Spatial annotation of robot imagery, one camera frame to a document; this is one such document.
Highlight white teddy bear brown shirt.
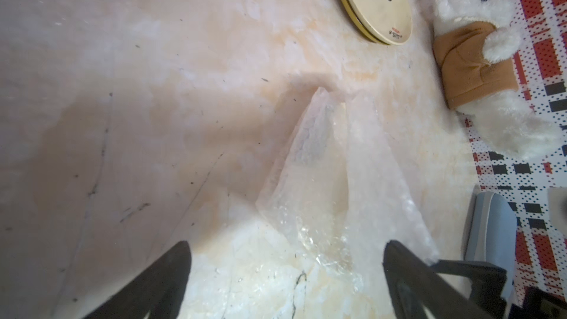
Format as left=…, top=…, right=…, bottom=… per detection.
left=433, top=0, right=563, bottom=160

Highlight yellow patterned dinner plate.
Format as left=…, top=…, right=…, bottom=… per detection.
left=340, top=0, right=387, bottom=45

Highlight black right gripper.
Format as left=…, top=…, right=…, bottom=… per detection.
left=432, top=260, right=567, bottom=319

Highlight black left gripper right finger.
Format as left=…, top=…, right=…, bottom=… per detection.
left=382, top=241, right=490, bottom=318

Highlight cream dinner plate black characters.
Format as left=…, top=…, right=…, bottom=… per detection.
left=346, top=0, right=413, bottom=46

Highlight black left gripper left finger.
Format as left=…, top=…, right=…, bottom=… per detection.
left=86, top=241, right=192, bottom=319

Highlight grey blue zip pouch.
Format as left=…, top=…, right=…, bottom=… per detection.
left=465, top=191, right=517, bottom=300

